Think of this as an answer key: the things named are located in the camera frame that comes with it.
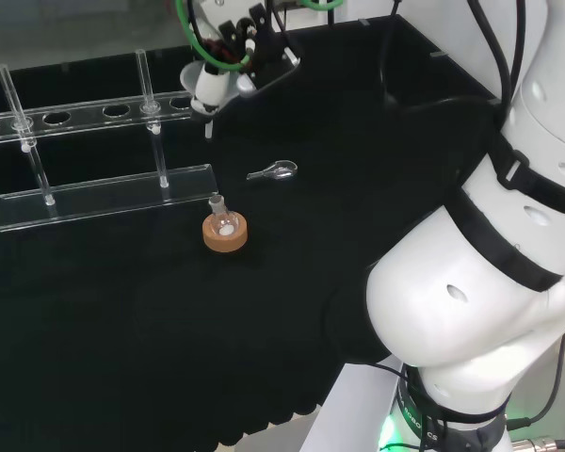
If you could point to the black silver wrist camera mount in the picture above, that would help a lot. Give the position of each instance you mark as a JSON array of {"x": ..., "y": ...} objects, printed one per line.
[{"x": 275, "y": 70}]

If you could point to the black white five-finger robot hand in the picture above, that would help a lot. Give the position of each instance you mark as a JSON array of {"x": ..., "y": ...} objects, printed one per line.
[{"x": 210, "y": 87}]

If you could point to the small round-bottom glass flask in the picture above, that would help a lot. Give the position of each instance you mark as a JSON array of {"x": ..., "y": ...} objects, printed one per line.
[{"x": 221, "y": 221}]

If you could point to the clear acrylic funnel stand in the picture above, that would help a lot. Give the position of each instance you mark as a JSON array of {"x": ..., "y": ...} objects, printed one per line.
[{"x": 103, "y": 198}]

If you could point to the pale base board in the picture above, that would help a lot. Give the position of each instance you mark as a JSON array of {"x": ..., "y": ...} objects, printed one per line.
[{"x": 348, "y": 409}]

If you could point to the black bench cloth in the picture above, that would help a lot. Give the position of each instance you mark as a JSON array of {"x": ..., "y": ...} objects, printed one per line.
[{"x": 122, "y": 329}]

